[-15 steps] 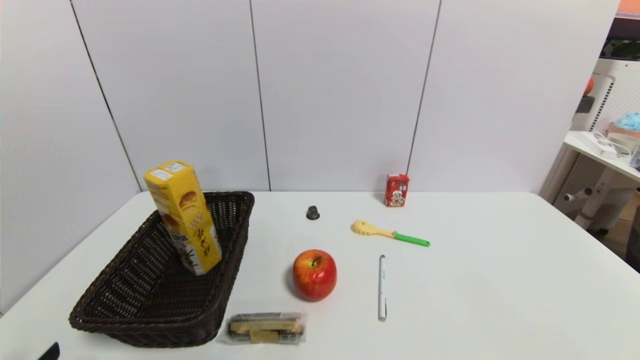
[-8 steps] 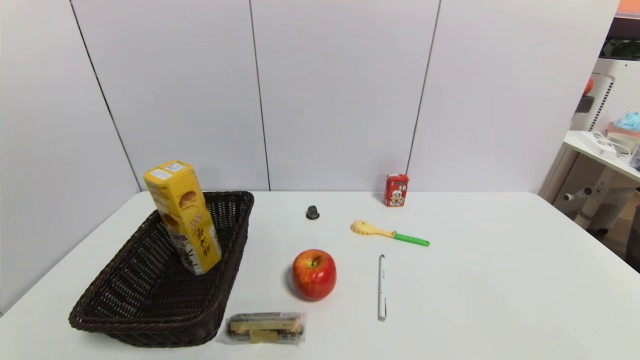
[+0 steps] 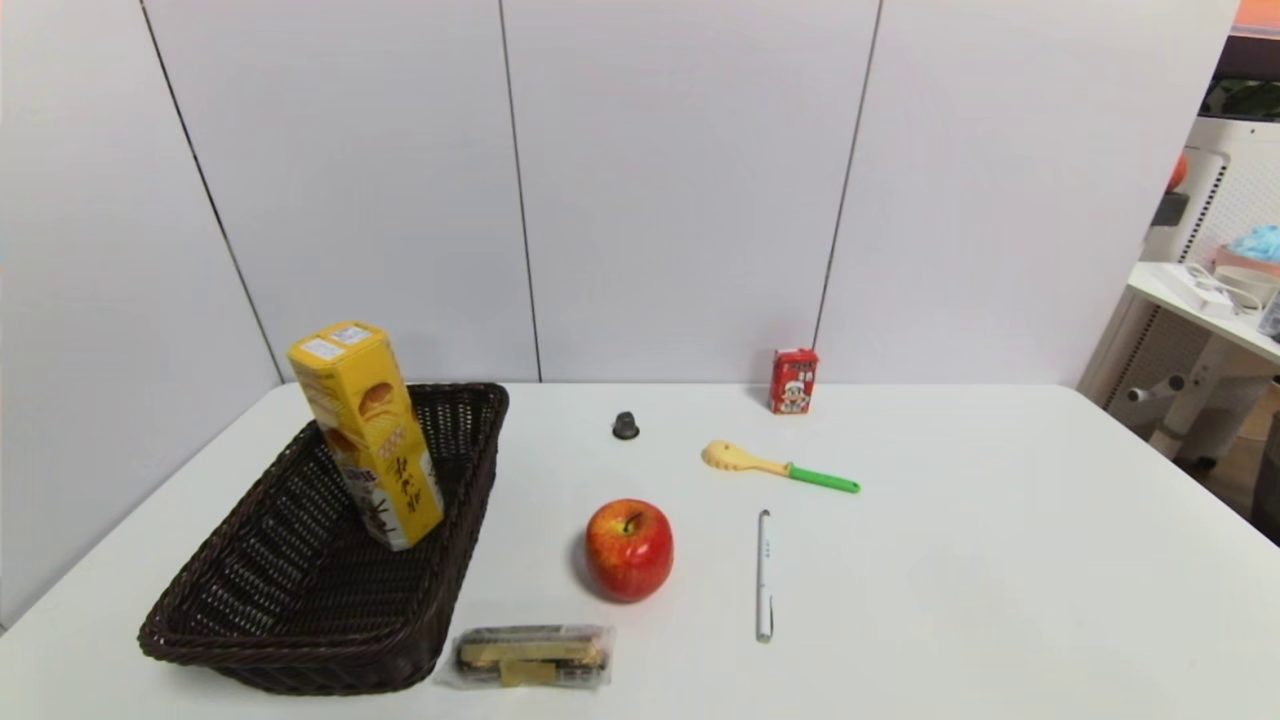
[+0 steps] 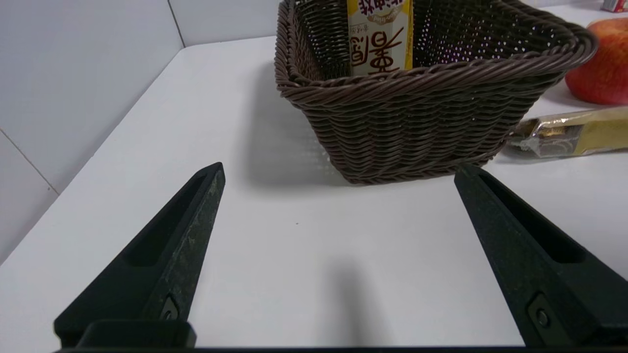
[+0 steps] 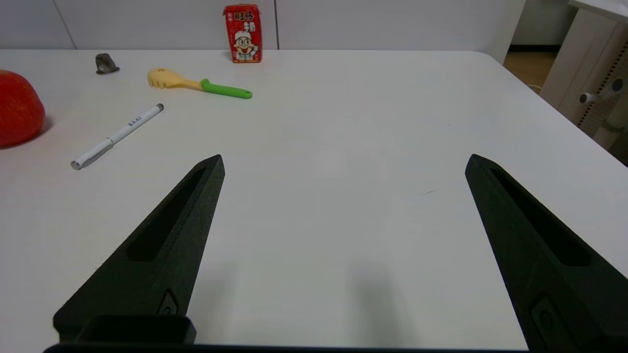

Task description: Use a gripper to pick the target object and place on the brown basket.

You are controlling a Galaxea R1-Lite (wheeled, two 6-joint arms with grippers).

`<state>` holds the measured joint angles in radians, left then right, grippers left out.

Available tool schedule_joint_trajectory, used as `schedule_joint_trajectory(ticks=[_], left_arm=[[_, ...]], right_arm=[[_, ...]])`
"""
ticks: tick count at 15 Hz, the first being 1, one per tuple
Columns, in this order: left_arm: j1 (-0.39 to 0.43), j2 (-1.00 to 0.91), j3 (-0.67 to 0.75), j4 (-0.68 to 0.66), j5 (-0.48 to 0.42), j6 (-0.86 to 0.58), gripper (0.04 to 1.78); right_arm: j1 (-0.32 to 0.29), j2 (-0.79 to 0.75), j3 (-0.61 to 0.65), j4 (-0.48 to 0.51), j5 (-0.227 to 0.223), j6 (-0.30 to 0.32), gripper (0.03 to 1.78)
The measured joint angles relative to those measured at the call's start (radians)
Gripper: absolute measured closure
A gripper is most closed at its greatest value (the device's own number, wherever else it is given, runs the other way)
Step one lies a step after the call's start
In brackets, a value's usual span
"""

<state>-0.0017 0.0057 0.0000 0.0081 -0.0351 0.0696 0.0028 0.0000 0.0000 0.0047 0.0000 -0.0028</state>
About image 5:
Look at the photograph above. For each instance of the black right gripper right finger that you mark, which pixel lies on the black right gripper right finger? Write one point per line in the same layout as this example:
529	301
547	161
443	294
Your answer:
554	274

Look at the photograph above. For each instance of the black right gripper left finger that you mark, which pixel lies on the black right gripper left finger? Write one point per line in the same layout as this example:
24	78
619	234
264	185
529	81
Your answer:
162	264

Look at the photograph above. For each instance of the white pen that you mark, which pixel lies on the white pen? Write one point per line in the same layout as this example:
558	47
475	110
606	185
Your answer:
117	136

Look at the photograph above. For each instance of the red apple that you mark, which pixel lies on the red apple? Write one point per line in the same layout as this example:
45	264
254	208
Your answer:
17	110

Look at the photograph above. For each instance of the white perforated panel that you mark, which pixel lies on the white perforated panel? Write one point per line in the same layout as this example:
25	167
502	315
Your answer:
579	59

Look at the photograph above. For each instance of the red milk carton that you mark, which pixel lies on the red milk carton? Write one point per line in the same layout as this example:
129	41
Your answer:
243	34

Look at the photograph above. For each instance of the white side desk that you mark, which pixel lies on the white side desk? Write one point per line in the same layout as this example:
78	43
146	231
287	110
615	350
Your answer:
603	7

